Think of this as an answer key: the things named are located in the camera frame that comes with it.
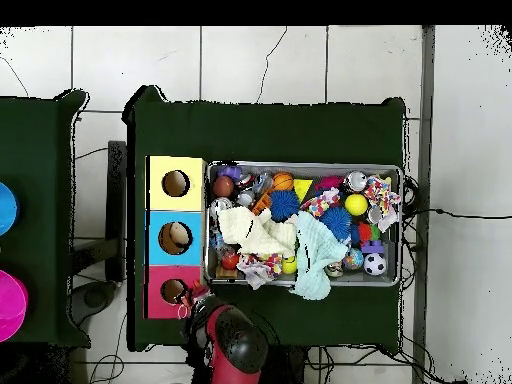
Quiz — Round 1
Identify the blue fuzzy ball with eyes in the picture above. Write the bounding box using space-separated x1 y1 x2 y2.
319 206 353 241

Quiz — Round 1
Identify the brown football toy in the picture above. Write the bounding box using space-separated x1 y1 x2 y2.
211 175 235 198

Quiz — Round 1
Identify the globe print ball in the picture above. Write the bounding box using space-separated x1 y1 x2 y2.
342 247 365 271

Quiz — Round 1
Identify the magenta bowl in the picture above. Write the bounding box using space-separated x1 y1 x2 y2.
0 269 29 343

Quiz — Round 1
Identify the dark green tablecloth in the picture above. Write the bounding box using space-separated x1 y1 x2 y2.
0 89 91 347
121 85 407 353

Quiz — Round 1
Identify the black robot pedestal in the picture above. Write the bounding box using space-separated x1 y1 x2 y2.
259 344 309 384

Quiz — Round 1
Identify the black cable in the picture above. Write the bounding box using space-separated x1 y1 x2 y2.
401 175 512 220

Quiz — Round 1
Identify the orange plastic block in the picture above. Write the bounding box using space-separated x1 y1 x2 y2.
250 191 274 216

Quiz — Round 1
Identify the orange basketball toy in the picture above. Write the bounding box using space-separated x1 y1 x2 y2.
272 171 295 192

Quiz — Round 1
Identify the blue spiky ball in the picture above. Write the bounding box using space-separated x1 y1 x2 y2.
269 189 301 224

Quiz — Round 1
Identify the mint knitted cloth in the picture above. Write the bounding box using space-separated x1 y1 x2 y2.
288 210 350 302

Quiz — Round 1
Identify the black and white soccer ball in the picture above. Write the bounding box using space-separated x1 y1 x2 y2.
362 252 388 277

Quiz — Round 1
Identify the wooden box with three holes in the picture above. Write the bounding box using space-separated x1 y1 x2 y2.
143 154 208 320

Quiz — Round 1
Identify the clear mesh bin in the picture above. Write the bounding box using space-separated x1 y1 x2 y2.
204 160 404 287

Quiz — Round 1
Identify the orange striped plush tiger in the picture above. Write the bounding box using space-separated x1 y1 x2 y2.
176 289 195 320

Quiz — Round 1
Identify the silver drink can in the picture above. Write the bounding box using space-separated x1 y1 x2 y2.
209 196 234 214

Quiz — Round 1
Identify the cream muslin cloth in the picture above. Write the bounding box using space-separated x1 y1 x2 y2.
216 205 299 259

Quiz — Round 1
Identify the blue bowl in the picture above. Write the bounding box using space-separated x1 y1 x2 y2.
0 181 20 237

